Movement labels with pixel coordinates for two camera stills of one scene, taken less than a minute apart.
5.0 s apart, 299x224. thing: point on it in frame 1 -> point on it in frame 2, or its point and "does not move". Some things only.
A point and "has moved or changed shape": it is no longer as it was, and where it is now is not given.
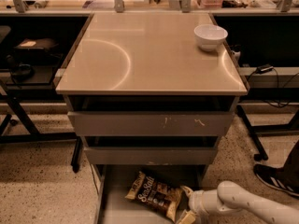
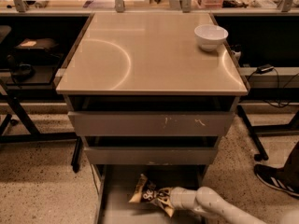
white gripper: (196, 202) -> (177, 198)
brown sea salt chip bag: (155, 194) has moved or changed shape
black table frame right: (256, 132) does not move
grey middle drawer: (153, 155) does not move
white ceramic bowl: (210, 36) does not move
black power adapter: (264, 68) does not move
